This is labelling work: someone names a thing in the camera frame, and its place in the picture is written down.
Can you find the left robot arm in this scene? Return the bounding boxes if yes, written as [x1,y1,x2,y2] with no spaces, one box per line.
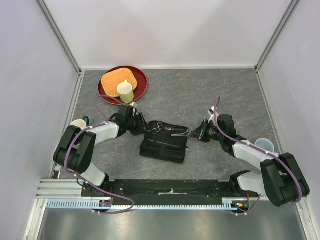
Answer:
[53,104,151,197]

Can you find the pale green cup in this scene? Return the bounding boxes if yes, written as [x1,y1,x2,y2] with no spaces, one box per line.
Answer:
[116,80,134,104]

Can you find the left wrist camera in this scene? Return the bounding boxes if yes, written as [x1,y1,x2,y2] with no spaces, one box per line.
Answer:
[129,101,138,109]

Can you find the black tool case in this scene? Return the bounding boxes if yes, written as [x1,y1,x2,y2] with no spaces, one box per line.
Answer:
[139,120,189,164]

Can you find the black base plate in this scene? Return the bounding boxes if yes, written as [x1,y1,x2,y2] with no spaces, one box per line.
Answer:
[81,178,261,207]

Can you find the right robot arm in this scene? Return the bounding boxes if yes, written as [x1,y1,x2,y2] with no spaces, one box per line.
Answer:
[189,114,310,207]

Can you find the clear plastic cup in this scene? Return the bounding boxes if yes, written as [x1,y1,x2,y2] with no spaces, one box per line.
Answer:
[255,138,275,152]

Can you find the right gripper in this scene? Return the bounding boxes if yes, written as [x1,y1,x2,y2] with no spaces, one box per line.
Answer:
[186,119,224,143]

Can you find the silver scissors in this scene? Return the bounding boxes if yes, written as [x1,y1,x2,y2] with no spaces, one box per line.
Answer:
[170,128,192,137]
[152,122,175,133]

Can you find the dark green mug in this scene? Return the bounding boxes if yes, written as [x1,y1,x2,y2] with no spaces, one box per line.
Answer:
[70,116,90,128]

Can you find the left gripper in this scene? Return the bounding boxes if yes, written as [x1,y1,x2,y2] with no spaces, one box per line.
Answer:
[126,112,152,137]

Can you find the grey slotted cable duct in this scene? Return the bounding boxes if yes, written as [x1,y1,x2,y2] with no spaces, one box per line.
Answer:
[46,198,238,211]

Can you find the red round tray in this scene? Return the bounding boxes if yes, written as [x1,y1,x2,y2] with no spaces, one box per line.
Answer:
[97,66,148,105]

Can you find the orange woven mat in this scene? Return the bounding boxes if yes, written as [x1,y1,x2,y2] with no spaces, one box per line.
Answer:
[100,67,138,98]

